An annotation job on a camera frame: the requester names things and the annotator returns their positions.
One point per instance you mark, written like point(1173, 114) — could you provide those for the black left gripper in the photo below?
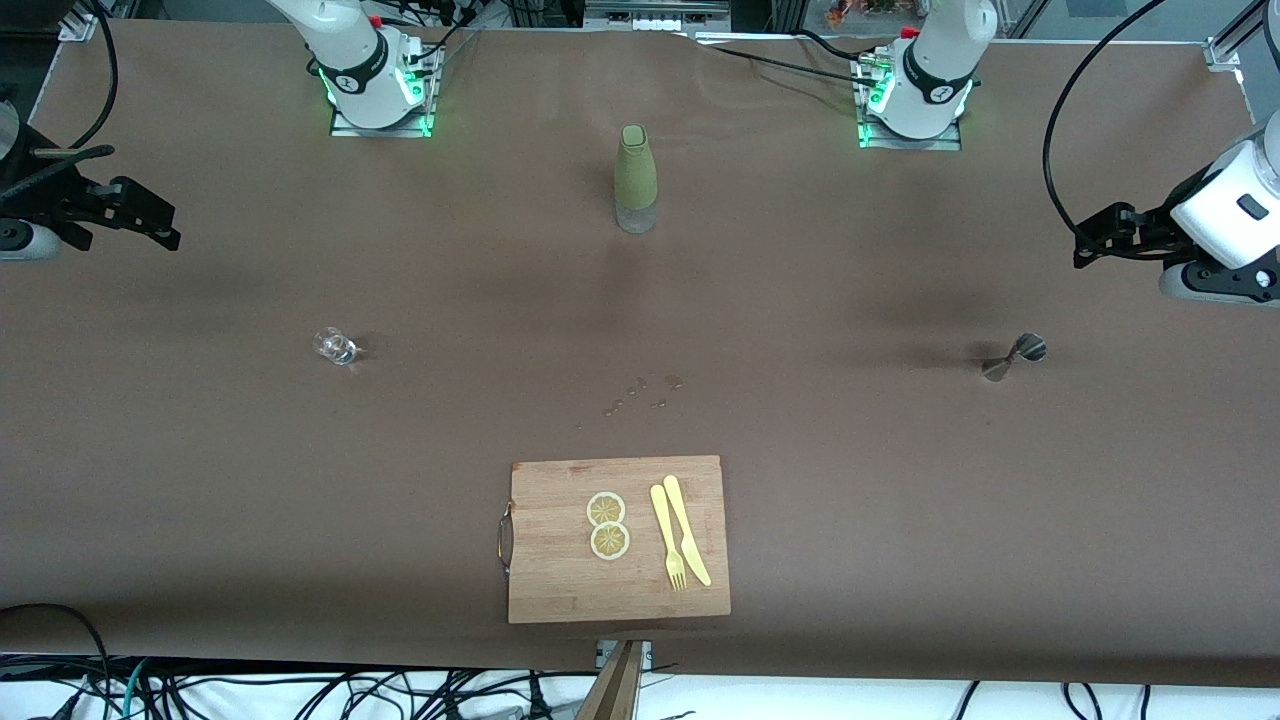
point(1152, 229)

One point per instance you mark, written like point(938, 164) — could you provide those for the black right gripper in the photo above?
point(45, 200)

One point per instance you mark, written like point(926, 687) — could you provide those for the steel double jigger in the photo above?
point(1025, 350)

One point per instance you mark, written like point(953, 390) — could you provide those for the clear glass measuring cup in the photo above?
point(335, 347)

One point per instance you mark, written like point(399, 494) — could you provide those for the orange item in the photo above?
point(860, 10)

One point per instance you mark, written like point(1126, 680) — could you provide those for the brown table cover sheet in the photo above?
point(300, 500)

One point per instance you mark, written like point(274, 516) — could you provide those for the green sleeved glass bottle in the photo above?
point(636, 170)

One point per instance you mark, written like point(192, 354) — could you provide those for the grey device with white sockets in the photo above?
point(660, 12)

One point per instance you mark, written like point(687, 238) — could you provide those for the yellow plastic knife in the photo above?
point(685, 525)

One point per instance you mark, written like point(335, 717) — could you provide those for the yellow plastic fork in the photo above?
point(664, 525)

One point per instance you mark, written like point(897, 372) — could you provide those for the lemon slice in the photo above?
point(606, 509)
point(610, 541)

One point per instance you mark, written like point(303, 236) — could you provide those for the aluminium frame bracket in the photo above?
point(78, 22)
point(1222, 55)

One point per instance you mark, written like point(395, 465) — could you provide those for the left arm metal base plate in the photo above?
point(950, 140)

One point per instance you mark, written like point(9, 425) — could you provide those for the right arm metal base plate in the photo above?
point(425, 125)

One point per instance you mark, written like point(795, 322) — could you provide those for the small metal bracket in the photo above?
point(646, 652)

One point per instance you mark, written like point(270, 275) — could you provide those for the wooden post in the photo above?
point(615, 690)

